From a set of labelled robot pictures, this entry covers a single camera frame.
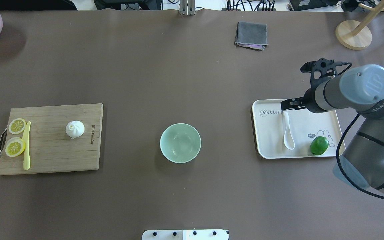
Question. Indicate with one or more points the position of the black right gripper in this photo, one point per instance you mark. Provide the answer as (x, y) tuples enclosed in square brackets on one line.
[(308, 99)]

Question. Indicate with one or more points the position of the white ceramic spoon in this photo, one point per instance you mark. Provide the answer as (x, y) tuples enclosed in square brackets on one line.
[(287, 137)]

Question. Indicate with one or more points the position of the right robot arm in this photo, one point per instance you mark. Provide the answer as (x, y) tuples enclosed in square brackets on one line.
[(361, 165)]

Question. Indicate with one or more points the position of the mint green bowl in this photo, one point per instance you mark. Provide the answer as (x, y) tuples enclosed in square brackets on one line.
[(180, 143)]

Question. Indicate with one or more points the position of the white steamed bun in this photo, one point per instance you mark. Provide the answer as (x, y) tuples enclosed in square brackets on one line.
[(75, 129)]

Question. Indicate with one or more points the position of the cream rabbit tray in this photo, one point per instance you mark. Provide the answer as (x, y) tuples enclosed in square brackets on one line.
[(305, 126)]

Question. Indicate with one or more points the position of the green lime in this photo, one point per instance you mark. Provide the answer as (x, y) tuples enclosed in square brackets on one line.
[(319, 145)]

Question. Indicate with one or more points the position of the grey folded cloth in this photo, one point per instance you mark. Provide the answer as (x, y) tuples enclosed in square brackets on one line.
[(252, 35)]

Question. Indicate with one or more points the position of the wooden mug tree stand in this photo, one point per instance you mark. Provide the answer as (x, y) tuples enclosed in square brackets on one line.
[(356, 35)]

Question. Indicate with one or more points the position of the wooden cutting board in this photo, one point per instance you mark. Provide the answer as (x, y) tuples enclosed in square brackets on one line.
[(51, 149)]

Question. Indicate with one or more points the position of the yellow plastic knife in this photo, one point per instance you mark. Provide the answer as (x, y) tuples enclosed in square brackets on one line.
[(26, 152)]

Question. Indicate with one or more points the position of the upper lemon slice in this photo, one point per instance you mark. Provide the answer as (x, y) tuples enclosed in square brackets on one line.
[(17, 126)]

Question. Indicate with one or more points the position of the lemon slice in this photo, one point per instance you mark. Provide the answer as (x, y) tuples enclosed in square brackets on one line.
[(15, 146), (17, 126)]

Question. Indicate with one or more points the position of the lower lemon slice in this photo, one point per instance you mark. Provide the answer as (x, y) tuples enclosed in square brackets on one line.
[(15, 146)]

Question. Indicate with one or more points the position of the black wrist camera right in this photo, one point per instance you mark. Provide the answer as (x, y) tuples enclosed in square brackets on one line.
[(323, 68)]

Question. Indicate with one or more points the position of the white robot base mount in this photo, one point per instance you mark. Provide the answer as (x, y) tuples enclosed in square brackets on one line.
[(186, 234)]

